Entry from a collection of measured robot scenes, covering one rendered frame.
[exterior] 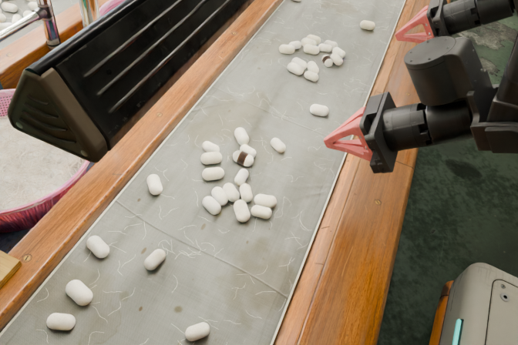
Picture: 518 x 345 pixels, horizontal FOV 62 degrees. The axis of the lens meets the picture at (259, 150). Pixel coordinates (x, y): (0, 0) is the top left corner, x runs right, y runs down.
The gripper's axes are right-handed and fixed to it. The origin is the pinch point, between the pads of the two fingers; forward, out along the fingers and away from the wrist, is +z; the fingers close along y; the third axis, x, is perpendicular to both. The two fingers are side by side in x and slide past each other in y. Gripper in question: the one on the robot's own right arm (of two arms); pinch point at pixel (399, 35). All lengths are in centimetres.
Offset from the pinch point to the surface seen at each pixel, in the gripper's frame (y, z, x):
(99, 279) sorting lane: 64, 27, -8
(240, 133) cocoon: 32.0, 21.5, -5.4
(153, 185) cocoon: 49, 27, -10
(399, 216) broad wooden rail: 36.8, -1.1, 13.3
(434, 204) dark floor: -43, 26, 91
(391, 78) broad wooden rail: 0.9, 4.8, 8.4
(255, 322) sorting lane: 61, 11, 6
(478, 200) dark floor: -54, 13, 102
